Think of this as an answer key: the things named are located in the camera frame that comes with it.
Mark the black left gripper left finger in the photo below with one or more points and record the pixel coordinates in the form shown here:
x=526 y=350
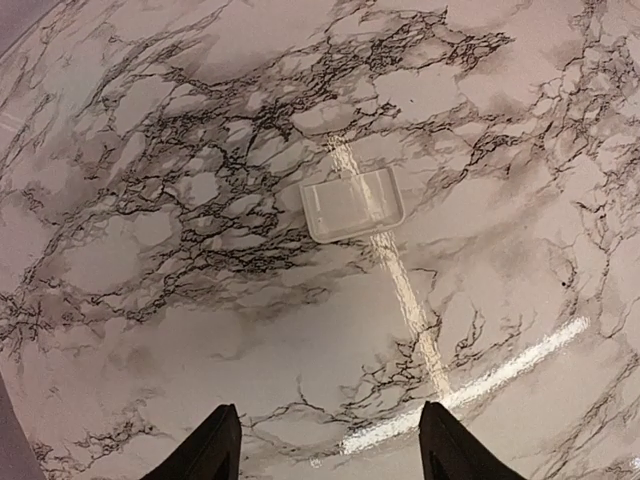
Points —
x=210 y=452

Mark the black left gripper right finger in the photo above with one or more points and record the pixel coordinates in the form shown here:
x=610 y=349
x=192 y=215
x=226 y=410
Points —
x=451 y=452

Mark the white battery cover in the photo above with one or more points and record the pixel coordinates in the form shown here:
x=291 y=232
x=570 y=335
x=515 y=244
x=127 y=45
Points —
x=353 y=205

